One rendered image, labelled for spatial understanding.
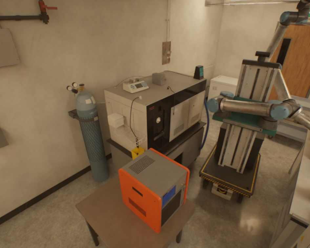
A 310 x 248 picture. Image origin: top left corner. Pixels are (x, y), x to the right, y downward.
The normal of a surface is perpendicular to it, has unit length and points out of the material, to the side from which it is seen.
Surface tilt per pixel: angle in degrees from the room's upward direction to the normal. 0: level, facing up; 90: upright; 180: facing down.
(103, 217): 0
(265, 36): 90
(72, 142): 90
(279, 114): 89
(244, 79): 90
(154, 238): 0
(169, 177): 0
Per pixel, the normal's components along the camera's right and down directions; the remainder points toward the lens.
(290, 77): -0.67, 0.38
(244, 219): 0.00, -0.86
